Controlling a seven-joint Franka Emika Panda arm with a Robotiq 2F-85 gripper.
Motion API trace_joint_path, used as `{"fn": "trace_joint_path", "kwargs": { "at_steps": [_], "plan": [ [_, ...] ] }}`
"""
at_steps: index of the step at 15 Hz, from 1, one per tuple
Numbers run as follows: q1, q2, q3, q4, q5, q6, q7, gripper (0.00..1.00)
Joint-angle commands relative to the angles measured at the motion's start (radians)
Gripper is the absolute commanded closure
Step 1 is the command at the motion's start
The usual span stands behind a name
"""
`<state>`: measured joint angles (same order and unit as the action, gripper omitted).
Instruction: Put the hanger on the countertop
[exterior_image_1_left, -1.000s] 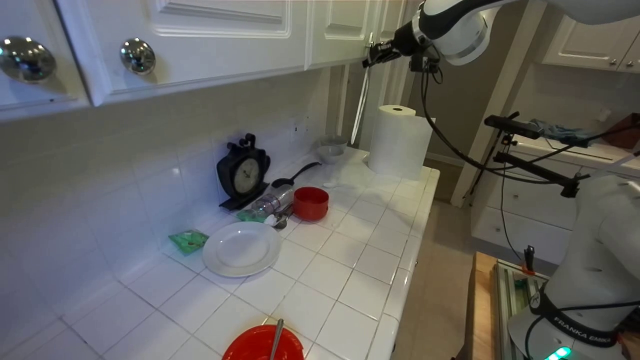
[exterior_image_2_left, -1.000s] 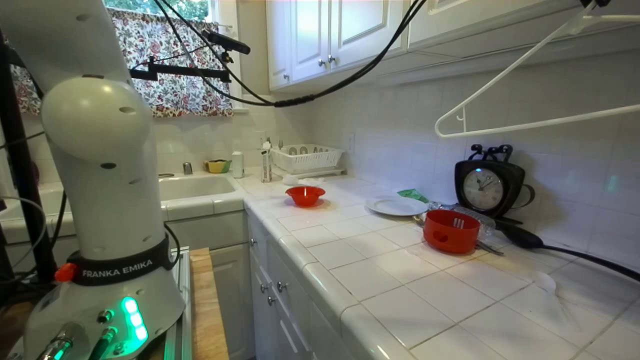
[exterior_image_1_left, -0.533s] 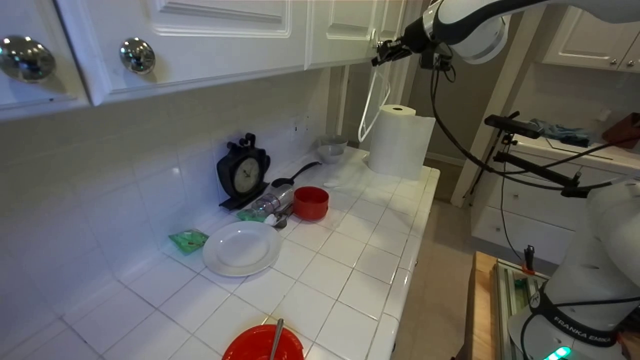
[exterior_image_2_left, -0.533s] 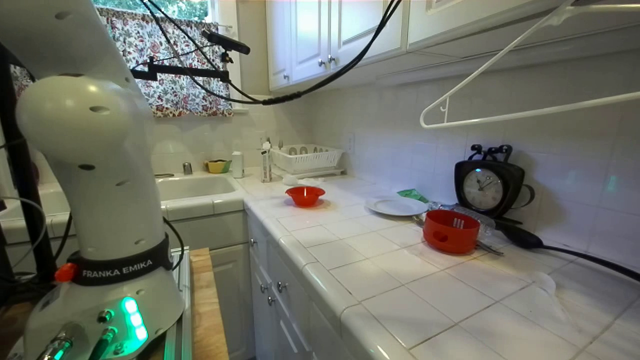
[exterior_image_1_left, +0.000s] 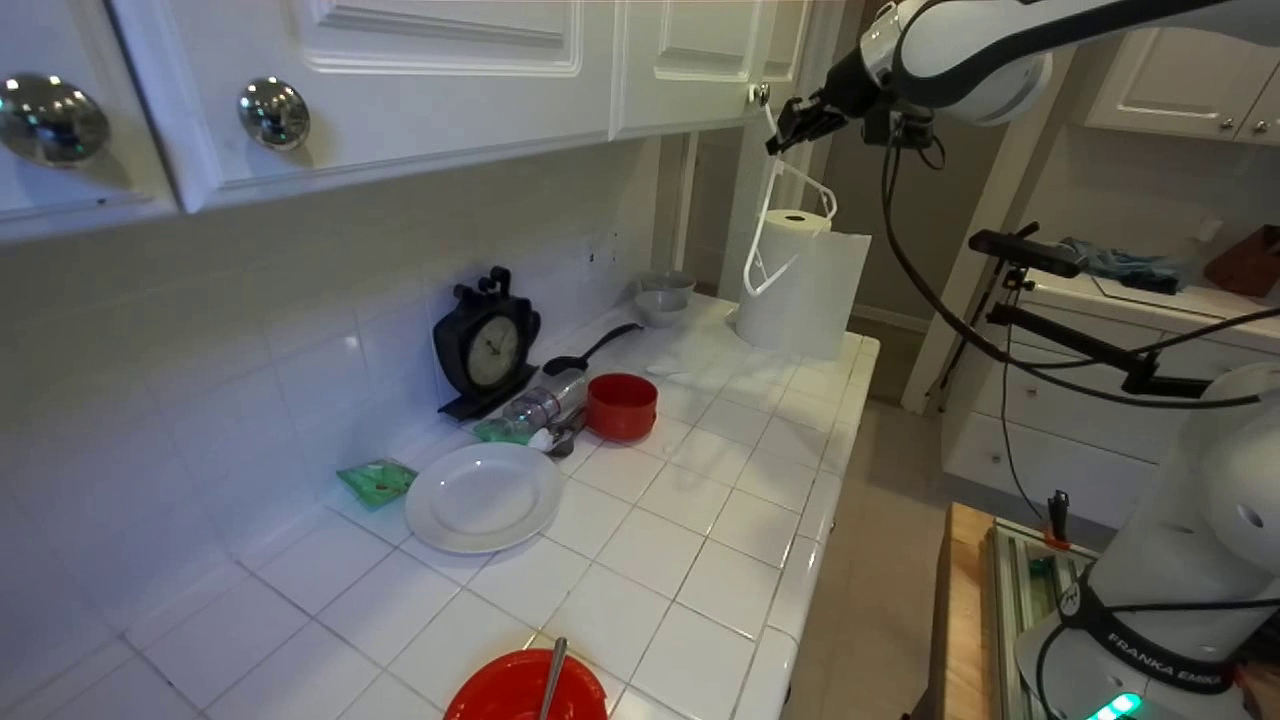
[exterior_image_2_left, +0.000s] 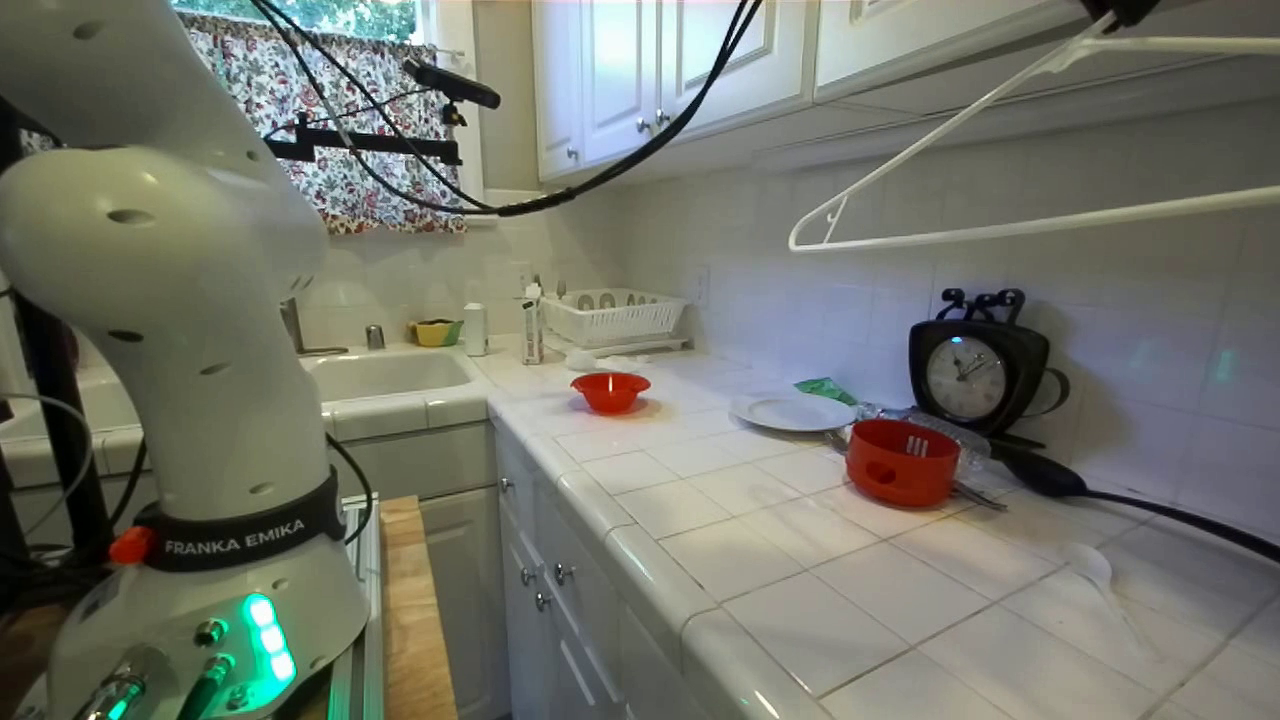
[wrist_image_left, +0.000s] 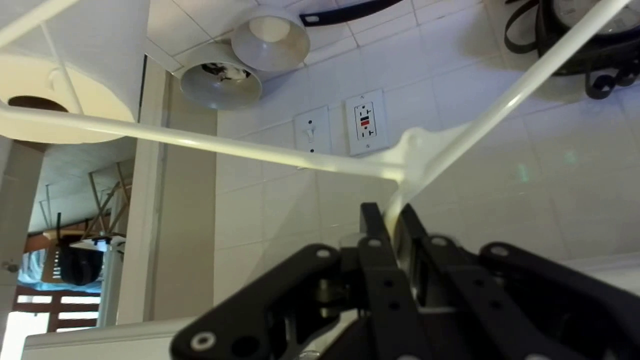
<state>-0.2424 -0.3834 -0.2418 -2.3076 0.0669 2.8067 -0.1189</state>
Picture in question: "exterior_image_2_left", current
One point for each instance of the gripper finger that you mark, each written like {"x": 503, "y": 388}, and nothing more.
{"x": 1125, "y": 10}

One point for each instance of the white plastic hanger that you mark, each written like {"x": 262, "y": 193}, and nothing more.
{"x": 1000, "y": 227}

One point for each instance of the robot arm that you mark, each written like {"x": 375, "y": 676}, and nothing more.
{"x": 190, "y": 300}

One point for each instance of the black clock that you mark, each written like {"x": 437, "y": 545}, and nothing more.
{"x": 965, "y": 375}

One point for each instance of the green packet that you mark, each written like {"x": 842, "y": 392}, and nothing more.
{"x": 826, "y": 389}

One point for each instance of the white plate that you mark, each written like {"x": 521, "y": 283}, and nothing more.
{"x": 792, "y": 412}

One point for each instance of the clear plastic spoon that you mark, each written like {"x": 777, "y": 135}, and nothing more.
{"x": 1092, "y": 568}

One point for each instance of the white drain tray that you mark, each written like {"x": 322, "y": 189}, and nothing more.
{"x": 650, "y": 346}

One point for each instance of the white dish rack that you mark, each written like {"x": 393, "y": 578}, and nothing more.
{"x": 615, "y": 318}

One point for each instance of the red bowl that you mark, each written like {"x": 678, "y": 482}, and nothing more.
{"x": 610, "y": 392}

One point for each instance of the white carton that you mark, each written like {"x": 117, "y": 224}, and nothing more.
{"x": 532, "y": 330}

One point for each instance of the white cup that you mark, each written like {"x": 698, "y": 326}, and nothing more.
{"x": 475, "y": 330}

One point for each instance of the yellow and green bowl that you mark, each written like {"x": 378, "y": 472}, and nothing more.
{"x": 437, "y": 333}

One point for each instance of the floral curtain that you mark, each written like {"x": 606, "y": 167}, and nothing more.
{"x": 360, "y": 180}

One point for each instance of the window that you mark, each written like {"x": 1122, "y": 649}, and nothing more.
{"x": 340, "y": 14}

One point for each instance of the small silver sink fitting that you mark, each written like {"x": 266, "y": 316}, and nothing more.
{"x": 375, "y": 337}

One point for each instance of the white sink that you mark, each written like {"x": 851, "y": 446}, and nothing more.
{"x": 385, "y": 375}

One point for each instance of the white base cabinet door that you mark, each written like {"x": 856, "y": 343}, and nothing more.
{"x": 465, "y": 600}
{"x": 575, "y": 640}

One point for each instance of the white wall cabinet door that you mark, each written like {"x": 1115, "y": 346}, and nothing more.
{"x": 556, "y": 80}
{"x": 618, "y": 70}
{"x": 735, "y": 50}

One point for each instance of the white wall cabinet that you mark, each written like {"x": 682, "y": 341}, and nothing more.
{"x": 700, "y": 60}

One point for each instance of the camera on mount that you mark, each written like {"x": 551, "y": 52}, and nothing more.
{"x": 455, "y": 86}

